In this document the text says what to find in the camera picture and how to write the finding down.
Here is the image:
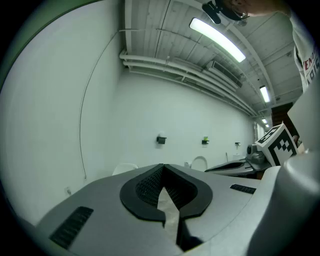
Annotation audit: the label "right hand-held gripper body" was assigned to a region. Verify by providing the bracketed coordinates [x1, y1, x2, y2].
[246, 123, 299, 173]

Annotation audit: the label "person's glasses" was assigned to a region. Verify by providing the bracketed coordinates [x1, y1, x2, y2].
[231, 11, 251, 26]

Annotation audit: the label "person's head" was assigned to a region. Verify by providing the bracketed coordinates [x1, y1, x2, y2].
[214, 0, 292, 27]

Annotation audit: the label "white ceiling air vent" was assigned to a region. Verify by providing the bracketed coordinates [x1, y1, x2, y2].
[211, 59, 243, 89]

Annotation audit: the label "black head-worn camera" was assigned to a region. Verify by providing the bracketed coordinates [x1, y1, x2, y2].
[201, 0, 223, 25]

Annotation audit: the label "person's white printed t-shirt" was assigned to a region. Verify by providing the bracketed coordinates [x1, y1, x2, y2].
[279, 9, 320, 93]

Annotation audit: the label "white ceiling pipe bundle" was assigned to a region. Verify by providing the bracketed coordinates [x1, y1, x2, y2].
[119, 48, 258, 117]

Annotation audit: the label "dark brown door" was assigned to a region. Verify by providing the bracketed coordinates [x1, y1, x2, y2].
[271, 101, 301, 143]

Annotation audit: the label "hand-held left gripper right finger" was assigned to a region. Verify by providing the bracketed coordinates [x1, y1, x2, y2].
[163, 163, 262, 252]

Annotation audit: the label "thin black wall cable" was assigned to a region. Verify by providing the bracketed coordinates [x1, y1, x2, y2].
[78, 28, 141, 181]

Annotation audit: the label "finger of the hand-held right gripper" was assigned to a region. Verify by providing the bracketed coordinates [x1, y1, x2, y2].
[204, 162, 253, 176]
[224, 157, 248, 165]

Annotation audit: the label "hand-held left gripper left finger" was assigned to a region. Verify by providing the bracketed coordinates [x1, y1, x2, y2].
[36, 163, 183, 256]

